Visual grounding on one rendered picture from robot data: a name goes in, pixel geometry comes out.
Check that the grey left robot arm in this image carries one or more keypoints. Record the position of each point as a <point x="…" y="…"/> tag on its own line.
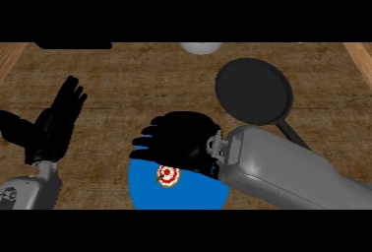
<point x="31" y="188"/>

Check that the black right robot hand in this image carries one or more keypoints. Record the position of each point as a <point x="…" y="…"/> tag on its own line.
<point x="182" y="141"/>

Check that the red and white cupcake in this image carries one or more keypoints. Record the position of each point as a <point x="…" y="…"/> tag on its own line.
<point x="167" y="176"/>

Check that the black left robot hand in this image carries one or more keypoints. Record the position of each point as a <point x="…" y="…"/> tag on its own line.
<point x="55" y="124"/>

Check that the dark grey frying pan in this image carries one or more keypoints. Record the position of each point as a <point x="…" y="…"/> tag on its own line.
<point x="254" y="92"/>

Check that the pale grey round object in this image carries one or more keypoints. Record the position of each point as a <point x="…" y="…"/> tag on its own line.
<point x="201" y="47"/>

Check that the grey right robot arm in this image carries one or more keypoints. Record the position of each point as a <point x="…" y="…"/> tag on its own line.
<point x="291" y="170"/>

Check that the blue plate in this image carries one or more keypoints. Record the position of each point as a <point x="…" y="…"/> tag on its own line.
<point x="189" y="193"/>

